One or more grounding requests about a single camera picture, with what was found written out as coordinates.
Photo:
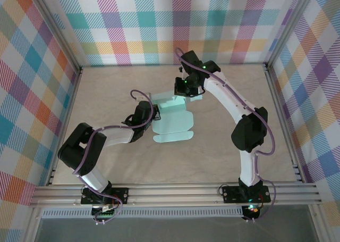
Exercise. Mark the light blue paper box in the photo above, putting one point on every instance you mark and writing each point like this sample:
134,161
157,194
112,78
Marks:
172,125

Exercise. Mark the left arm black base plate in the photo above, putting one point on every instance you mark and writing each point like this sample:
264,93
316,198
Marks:
119,195

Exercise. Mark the aluminium table side rail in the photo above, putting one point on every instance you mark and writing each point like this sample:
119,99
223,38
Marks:
278,103
71,103

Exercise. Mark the aluminium frame post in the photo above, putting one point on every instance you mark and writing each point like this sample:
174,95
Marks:
289,26
56,26

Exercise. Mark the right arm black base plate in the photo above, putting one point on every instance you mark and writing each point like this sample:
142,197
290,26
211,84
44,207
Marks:
229,194

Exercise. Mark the long aluminium mounting rail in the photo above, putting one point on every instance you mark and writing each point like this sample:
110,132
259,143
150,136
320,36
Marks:
172,194

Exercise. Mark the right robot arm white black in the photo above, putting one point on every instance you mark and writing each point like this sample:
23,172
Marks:
225,98

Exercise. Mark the aluminium frame leg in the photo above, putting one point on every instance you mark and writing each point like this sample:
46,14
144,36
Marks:
318,226
32,226

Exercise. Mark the circuit board with lit LEDs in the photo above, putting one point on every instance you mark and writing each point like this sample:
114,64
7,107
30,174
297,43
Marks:
253,211

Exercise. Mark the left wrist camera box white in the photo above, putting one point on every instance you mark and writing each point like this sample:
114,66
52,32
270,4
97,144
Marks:
147,95

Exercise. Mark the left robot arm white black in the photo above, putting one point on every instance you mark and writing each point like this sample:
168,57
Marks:
117,137

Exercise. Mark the green terminal circuit board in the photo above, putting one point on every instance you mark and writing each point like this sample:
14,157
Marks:
105,214

